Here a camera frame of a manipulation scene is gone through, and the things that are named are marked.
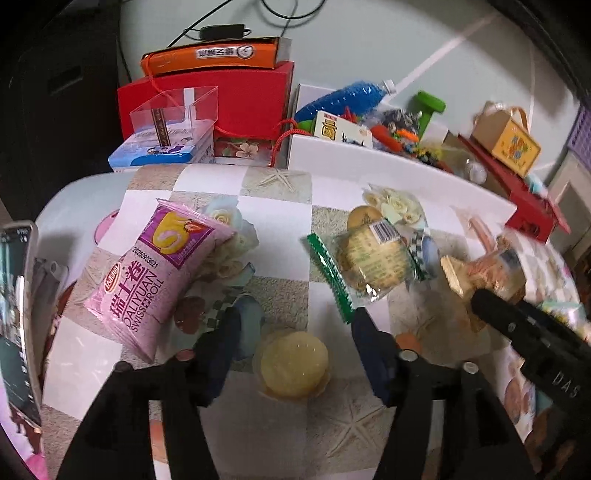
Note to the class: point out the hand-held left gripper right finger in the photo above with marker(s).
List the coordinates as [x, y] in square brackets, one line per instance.
[369, 364]

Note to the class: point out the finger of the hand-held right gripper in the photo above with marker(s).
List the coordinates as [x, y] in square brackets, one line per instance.
[517, 321]

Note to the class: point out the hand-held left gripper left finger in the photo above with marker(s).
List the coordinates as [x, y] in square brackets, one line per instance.
[220, 369]

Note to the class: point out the gold clear snack packet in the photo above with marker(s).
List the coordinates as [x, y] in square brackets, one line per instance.
[489, 272]

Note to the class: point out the yellow jelly cup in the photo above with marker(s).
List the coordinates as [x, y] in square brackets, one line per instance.
[292, 367]

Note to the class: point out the green edged cookie packet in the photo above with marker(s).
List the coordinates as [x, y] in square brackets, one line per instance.
[369, 258]

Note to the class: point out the pink swiss roll packet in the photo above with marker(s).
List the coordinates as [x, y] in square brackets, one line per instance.
[152, 281]

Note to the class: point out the red gift box with bow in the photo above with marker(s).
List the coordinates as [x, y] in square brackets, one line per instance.
[526, 207]

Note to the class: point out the light blue tissue packet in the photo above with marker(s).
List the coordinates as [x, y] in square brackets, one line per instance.
[535, 184]

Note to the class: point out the clear plastic ball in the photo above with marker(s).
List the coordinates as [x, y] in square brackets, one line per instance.
[473, 170]

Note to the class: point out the purple perforated basket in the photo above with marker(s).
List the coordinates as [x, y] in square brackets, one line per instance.
[579, 134]

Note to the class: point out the smartphone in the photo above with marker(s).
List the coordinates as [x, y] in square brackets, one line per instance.
[18, 323]

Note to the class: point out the pile of colourful toys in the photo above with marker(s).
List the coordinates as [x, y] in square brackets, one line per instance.
[401, 134]

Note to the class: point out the floral printed box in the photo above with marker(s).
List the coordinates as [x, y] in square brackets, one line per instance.
[240, 150]

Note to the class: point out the light blue box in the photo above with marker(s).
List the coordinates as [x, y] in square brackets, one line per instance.
[152, 154]

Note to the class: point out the green dumbbell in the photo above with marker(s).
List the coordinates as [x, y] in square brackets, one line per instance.
[427, 110]

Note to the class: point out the yellow and white carton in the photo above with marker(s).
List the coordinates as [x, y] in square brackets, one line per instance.
[341, 129]

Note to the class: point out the clear plastic box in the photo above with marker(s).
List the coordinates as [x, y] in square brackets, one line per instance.
[184, 115]

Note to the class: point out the blue bead bottle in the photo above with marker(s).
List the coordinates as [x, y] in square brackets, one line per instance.
[346, 99]

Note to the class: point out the large plain red box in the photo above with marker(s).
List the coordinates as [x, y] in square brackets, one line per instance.
[249, 97]

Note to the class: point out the orange case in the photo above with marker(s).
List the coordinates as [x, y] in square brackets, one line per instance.
[207, 57]

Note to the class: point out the dark cabinet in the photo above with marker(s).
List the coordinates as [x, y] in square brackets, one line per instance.
[60, 92]

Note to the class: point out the black power adapter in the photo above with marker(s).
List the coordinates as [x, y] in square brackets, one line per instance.
[221, 32]

